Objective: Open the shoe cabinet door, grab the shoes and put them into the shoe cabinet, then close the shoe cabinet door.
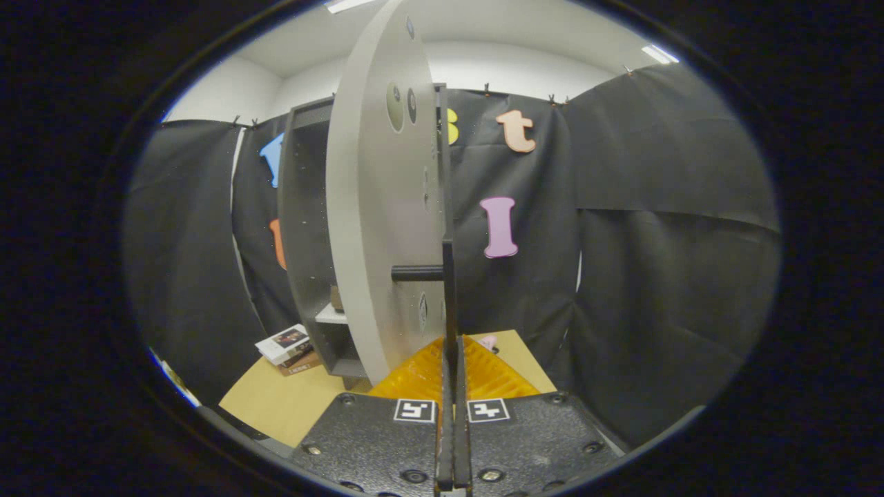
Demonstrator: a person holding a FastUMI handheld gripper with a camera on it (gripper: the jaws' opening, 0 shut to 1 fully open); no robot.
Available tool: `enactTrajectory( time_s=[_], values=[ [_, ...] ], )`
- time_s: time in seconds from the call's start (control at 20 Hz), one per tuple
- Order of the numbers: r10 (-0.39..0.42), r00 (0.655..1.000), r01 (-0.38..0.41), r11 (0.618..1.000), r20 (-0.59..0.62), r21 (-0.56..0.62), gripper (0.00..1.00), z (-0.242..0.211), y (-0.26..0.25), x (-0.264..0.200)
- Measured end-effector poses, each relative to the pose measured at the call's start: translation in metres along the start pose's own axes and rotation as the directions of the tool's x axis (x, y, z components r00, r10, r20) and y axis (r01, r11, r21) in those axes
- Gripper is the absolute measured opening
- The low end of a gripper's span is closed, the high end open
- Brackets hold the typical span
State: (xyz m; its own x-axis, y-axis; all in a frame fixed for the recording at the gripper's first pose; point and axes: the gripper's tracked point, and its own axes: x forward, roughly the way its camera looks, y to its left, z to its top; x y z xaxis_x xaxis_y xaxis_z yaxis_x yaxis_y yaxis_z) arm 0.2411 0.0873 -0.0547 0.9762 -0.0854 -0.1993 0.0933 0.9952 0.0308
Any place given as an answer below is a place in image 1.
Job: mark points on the white yellow object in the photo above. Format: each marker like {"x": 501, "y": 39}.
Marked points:
{"x": 181, "y": 390}

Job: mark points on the thin white book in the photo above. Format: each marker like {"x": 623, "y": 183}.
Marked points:
{"x": 293, "y": 357}

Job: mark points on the brown book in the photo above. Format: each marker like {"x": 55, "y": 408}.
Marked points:
{"x": 304, "y": 366}

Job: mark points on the black backdrop cloth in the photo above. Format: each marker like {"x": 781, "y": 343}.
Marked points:
{"x": 656, "y": 276}

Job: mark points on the small ceiling light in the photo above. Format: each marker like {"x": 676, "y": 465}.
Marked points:
{"x": 659, "y": 54}

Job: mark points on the pink green plush toy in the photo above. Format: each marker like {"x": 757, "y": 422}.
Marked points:
{"x": 487, "y": 341}

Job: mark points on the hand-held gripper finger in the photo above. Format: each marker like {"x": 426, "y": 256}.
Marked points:
{"x": 461, "y": 442}
{"x": 446, "y": 442}

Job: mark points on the white picture book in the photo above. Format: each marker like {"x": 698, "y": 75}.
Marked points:
{"x": 283, "y": 339}

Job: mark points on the long ceiling light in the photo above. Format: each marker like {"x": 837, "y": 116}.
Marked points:
{"x": 345, "y": 5}

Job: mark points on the grey shoe cabinet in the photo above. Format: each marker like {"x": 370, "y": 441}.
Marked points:
{"x": 304, "y": 228}

